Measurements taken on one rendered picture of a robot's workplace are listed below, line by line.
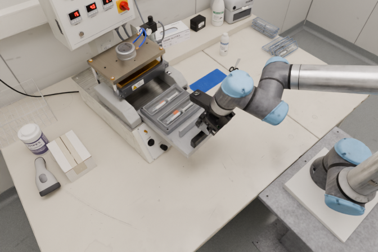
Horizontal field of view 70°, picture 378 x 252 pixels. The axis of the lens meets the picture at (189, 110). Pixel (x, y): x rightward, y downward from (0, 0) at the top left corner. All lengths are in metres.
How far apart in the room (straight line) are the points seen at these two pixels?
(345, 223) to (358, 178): 0.33
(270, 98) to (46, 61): 1.23
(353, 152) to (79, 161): 1.03
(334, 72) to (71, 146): 1.02
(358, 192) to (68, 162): 1.05
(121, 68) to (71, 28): 0.23
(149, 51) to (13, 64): 0.74
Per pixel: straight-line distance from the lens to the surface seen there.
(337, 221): 1.23
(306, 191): 1.22
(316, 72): 0.82
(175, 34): 1.68
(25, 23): 1.47
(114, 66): 1.12
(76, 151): 1.24
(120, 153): 1.28
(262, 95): 0.75
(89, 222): 1.18
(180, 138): 1.02
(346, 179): 1.00
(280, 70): 0.83
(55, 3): 1.09
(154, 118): 1.05
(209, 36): 1.79
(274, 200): 1.19
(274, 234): 1.94
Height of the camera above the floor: 1.82
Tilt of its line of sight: 50 degrees down
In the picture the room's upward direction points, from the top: 1 degrees counter-clockwise
